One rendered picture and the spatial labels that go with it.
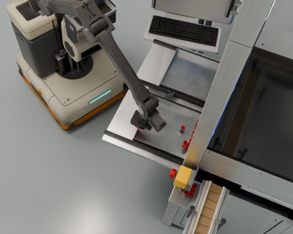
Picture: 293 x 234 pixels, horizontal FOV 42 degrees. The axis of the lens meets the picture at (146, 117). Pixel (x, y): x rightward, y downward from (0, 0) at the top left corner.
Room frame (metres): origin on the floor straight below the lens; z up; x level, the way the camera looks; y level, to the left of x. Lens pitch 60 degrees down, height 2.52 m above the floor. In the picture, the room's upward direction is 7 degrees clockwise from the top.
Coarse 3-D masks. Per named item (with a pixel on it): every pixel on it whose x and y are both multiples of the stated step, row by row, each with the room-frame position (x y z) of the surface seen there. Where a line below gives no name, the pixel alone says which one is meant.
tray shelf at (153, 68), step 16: (160, 48) 1.38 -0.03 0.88; (144, 64) 1.26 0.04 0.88; (160, 64) 1.27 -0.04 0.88; (160, 80) 1.17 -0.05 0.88; (128, 96) 1.05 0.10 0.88; (128, 112) 0.95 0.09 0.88; (112, 128) 0.85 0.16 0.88; (128, 128) 0.86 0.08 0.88; (112, 144) 0.77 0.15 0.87; (128, 144) 0.78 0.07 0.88; (160, 160) 0.72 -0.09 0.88
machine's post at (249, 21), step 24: (264, 0) 0.65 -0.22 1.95; (240, 24) 0.66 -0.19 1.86; (240, 48) 0.65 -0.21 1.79; (216, 72) 0.66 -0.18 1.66; (240, 72) 0.64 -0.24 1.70; (216, 96) 0.65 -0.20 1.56; (216, 120) 0.65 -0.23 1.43; (192, 144) 0.66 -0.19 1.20; (192, 168) 0.65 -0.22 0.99; (168, 216) 0.65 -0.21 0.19
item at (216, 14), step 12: (156, 0) 1.74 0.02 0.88; (168, 0) 1.73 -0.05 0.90; (180, 0) 1.73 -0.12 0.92; (192, 0) 1.72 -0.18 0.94; (204, 0) 1.71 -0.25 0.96; (216, 0) 1.70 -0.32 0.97; (228, 0) 1.70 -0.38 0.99; (168, 12) 1.73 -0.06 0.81; (180, 12) 1.72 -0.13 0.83; (192, 12) 1.72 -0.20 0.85; (204, 12) 1.71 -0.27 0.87; (216, 12) 1.70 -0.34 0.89; (228, 24) 1.69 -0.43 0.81
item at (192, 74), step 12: (180, 60) 1.31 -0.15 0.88; (192, 60) 1.32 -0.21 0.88; (204, 60) 1.32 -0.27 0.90; (168, 72) 1.22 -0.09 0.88; (180, 72) 1.23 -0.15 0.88; (192, 72) 1.24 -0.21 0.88; (204, 72) 1.25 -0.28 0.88; (168, 84) 1.15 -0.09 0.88; (180, 84) 1.16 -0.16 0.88; (192, 84) 1.16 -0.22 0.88; (204, 84) 1.17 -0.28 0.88; (192, 96) 1.07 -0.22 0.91; (204, 96) 1.10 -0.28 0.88
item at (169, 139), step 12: (156, 108) 0.99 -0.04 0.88; (168, 108) 1.00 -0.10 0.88; (180, 108) 1.00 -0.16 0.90; (168, 120) 0.93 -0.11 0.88; (180, 120) 0.94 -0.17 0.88; (192, 120) 0.95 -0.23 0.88; (144, 132) 0.85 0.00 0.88; (156, 132) 0.86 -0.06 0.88; (168, 132) 0.87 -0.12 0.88; (192, 132) 0.88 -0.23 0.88; (144, 144) 0.78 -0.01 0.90; (156, 144) 0.79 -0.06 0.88; (168, 144) 0.80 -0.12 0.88; (180, 144) 0.81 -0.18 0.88; (180, 156) 0.73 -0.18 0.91
